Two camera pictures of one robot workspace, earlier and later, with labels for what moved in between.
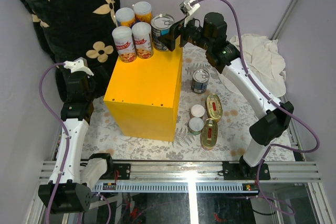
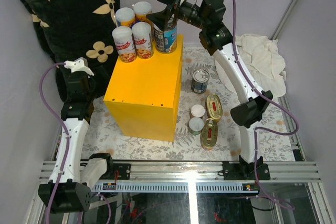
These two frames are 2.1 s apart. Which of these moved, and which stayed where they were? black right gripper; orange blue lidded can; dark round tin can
Moved: black right gripper
Stayed: dark round tin can; orange blue lidded can
